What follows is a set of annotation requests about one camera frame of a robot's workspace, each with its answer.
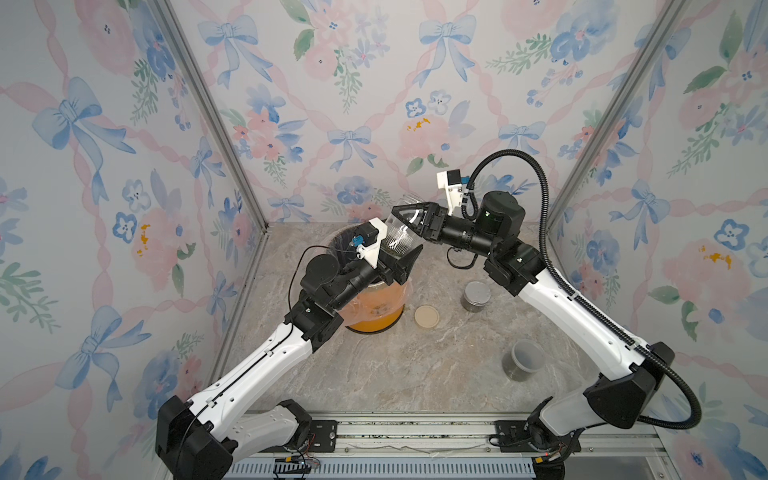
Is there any black corrugated cable conduit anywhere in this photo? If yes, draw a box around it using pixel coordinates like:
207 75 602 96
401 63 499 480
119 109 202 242
464 149 703 431

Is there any aluminium frame rail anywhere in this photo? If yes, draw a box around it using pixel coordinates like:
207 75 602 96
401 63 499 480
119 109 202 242
221 414 681 479

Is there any aluminium corner post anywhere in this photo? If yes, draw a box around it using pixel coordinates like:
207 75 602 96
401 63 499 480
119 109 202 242
545 0 690 234
148 0 268 234

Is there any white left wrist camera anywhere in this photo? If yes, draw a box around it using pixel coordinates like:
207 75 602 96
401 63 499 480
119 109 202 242
351 218 388 269

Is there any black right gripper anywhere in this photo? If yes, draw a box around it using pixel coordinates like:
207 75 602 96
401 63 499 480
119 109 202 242
398 202 501 262

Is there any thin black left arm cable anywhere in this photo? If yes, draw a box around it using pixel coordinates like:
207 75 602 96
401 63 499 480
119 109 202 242
286 244 355 307

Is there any beige jar lid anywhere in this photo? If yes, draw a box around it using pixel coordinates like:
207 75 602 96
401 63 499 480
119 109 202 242
414 305 440 329

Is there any right aluminium corner post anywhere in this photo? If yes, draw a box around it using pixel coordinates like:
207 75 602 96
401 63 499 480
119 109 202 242
545 0 690 234

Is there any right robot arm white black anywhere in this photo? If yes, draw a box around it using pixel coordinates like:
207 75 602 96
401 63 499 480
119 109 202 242
391 191 664 451

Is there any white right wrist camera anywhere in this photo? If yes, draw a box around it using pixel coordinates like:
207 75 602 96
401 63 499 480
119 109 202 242
436 169 465 216

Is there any glass jar with tea leaves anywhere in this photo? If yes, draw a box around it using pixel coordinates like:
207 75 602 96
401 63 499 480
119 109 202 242
381 194 424 259

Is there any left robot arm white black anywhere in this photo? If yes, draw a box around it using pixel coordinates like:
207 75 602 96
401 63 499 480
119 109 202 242
155 246 423 479

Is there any orange trash bin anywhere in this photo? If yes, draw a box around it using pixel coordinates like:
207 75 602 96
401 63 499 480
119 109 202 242
335 226 412 335

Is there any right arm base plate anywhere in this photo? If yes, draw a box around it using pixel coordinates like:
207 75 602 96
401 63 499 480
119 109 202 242
488 420 584 454

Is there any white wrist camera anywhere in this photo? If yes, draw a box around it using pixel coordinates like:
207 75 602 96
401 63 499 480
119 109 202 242
351 218 388 269
436 169 465 216

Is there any left aluminium corner post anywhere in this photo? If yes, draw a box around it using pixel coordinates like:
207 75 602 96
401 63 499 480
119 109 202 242
148 0 268 234

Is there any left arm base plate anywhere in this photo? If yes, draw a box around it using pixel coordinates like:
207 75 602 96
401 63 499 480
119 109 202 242
296 420 339 453

